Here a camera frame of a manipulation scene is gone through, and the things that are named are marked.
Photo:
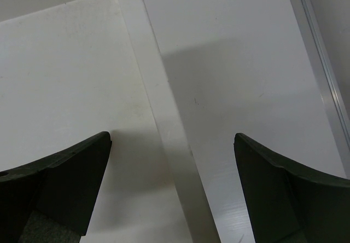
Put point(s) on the white drawer cabinet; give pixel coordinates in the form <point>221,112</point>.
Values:
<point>73,68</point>

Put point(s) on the right side aluminium rail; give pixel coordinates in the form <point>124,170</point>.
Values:
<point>321,65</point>

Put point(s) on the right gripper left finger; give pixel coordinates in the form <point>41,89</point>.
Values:
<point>52,199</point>

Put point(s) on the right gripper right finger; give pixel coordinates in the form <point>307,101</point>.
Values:
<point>288,201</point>

